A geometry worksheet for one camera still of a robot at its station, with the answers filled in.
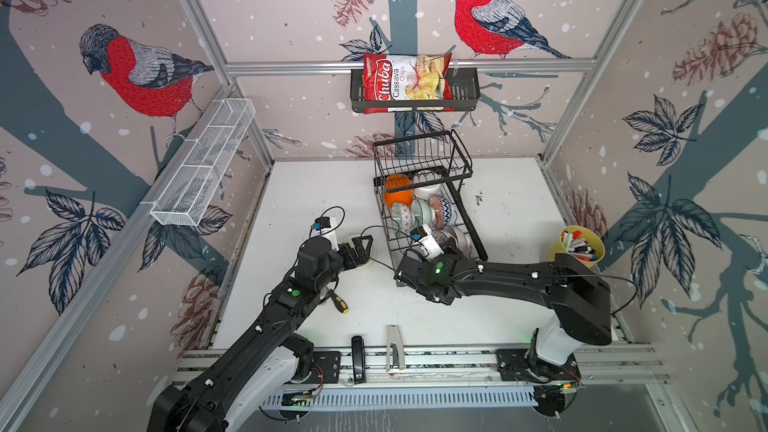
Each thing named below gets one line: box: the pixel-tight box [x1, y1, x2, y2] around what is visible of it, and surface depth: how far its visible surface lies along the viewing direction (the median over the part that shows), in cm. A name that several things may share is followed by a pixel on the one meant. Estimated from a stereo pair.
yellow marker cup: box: [548, 225, 606, 267], surface depth 85 cm
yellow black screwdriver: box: [330, 289, 349, 315], surface depth 85 cm
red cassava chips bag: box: [362, 53, 454, 114], surface depth 90 cm
